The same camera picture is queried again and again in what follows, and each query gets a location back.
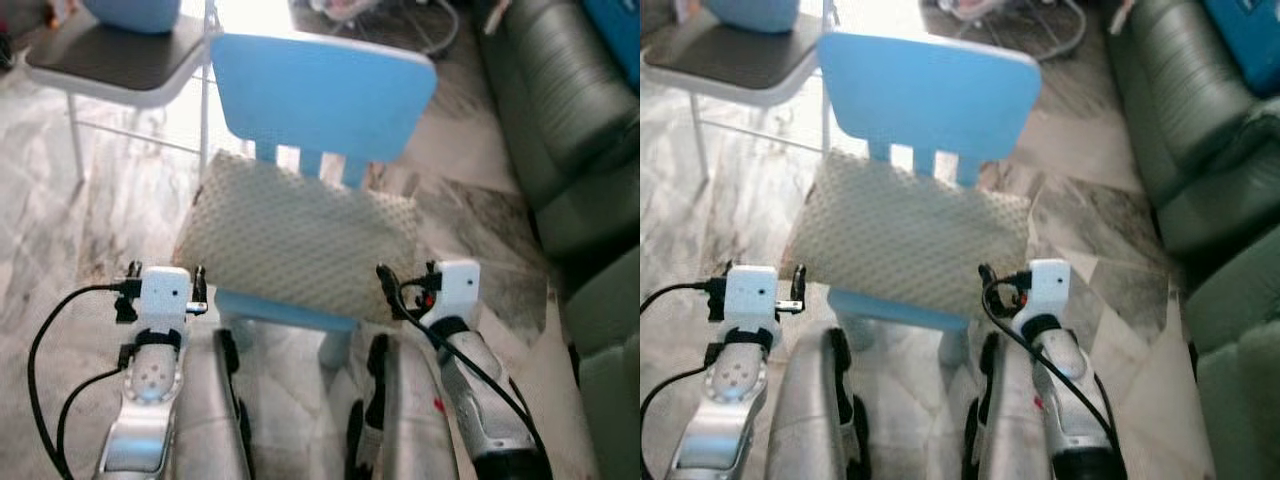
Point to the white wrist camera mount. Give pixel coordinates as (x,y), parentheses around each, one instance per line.
(1048,288)
(165,295)
(457,290)
(750,295)

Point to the dark green leather sofa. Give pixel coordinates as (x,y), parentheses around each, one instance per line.
(1200,150)
(570,120)

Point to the blue bag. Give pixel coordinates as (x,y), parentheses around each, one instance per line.
(615,35)
(1245,40)

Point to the light blue plastic child chair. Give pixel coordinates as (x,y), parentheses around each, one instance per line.
(930,95)
(320,95)

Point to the silver robot leg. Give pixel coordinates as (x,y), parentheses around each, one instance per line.
(1010,420)
(405,420)
(815,410)
(210,410)

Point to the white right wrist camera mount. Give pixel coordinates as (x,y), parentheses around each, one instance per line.
(1048,288)
(457,290)

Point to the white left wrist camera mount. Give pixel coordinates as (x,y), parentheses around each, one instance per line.
(750,295)
(165,295)

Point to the silver right robot leg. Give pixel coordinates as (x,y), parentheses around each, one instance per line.
(1010,420)
(405,420)

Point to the light blue cushion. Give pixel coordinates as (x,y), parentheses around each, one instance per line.
(135,14)
(750,12)

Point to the white textured pillow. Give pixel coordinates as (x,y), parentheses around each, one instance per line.
(900,240)
(290,240)

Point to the silver left robot leg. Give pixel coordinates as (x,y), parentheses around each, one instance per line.
(210,410)
(815,410)

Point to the white folding chair dark seat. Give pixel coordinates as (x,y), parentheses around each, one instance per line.
(720,60)
(110,60)

